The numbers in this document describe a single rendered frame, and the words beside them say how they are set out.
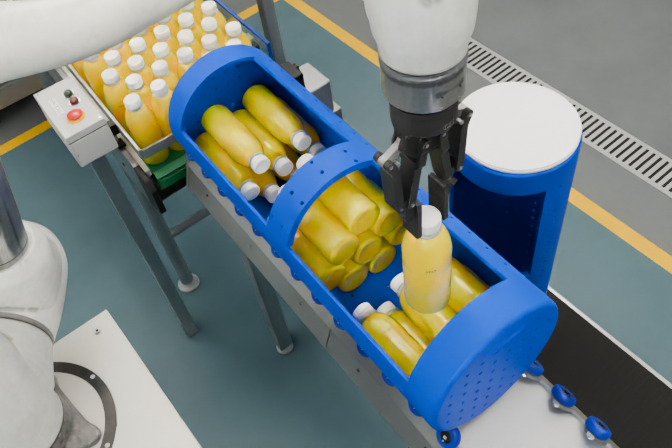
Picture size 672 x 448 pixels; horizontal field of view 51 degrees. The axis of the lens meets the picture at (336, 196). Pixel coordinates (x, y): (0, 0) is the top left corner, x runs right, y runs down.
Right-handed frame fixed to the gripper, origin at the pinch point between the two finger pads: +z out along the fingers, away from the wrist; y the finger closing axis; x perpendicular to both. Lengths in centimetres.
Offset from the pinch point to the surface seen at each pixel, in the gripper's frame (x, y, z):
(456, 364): -10.1, -3.2, 25.4
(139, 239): 98, -24, 88
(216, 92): 75, 4, 33
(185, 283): 115, -16, 142
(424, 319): 3.6, 2.6, 37.5
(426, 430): -7, -6, 54
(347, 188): 28.8, 6.4, 27.5
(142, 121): 88, -11, 41
